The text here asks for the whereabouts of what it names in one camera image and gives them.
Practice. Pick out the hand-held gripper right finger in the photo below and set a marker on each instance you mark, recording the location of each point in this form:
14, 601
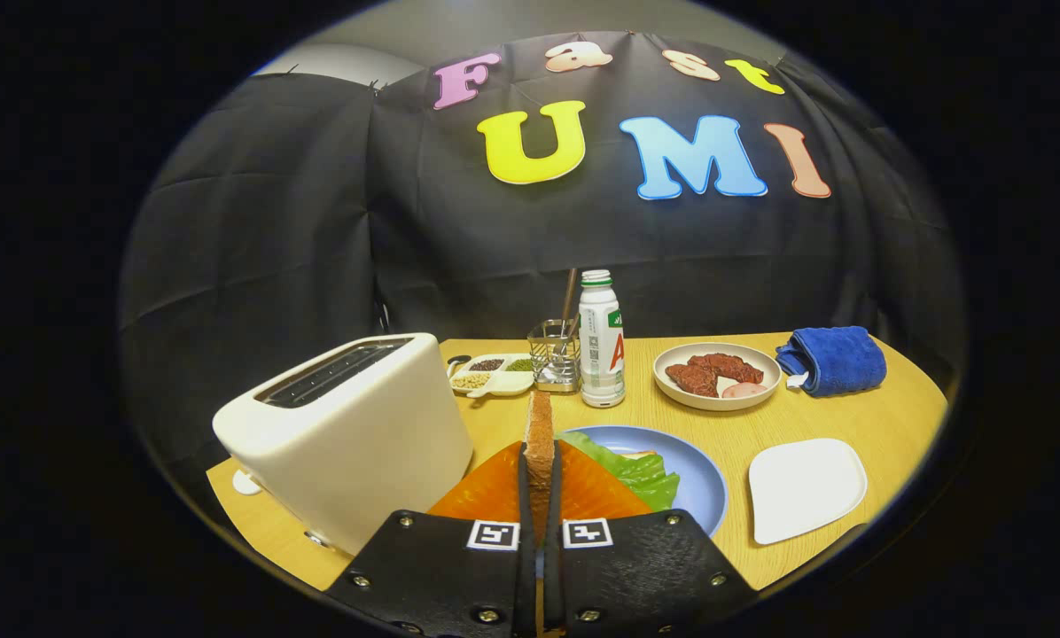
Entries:
554, 576

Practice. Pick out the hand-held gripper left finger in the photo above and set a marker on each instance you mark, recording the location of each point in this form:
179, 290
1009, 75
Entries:
526, 576

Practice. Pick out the toasted bread slice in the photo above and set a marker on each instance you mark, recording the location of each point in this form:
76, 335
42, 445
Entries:
539, 452

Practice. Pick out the green lettuce leaf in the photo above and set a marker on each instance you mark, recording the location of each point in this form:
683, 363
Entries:
641, 474

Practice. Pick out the blue round plate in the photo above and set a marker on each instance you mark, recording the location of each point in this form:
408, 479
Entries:
698, 487

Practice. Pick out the white sectioned condiment tray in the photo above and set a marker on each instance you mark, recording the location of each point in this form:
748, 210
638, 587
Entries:
512, 384

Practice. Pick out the pile of yellow beans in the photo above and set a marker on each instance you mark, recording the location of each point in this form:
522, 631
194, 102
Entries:
471, 381

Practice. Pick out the pile of green beans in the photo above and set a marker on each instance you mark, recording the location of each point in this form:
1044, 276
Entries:
519, 364

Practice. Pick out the pile of dark beans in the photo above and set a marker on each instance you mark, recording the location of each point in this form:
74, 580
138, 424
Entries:
487, 364

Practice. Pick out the white toaster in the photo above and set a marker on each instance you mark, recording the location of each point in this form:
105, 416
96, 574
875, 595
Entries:
362, 434

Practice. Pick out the white drink bottle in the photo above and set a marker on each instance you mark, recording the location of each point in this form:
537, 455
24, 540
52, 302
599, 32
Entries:
596, 354

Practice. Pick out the brown meat piece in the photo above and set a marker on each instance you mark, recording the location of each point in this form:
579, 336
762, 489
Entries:
729, 367
691, 379

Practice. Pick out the pink ham slice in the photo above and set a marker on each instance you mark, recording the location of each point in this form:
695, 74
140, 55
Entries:
744, 391

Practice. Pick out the white square dish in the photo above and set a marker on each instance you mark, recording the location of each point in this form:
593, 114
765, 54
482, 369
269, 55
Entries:
805, 487

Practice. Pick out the beige round plate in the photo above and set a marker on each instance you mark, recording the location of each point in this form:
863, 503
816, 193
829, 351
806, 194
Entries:
760, 360

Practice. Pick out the blue towel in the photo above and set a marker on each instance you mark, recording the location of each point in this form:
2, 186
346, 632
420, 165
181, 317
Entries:
836, 359

